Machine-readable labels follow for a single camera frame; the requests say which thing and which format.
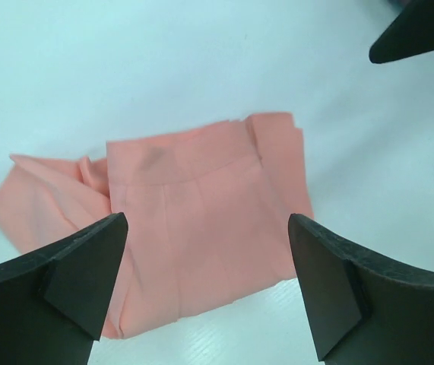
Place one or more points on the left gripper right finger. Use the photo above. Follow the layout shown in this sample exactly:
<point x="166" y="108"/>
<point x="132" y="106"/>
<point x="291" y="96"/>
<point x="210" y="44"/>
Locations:
<point x="363" y="307"/>

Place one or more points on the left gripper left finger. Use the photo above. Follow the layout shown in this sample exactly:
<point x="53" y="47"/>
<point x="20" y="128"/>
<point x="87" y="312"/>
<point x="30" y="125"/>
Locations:
<point x="54" y="300"/>

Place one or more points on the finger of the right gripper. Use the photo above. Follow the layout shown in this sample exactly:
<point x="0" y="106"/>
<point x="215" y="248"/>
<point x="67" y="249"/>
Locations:
<point x="410" y="34"/>

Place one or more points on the pink skirt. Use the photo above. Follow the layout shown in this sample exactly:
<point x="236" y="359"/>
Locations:
<point x="207" y="213"/>

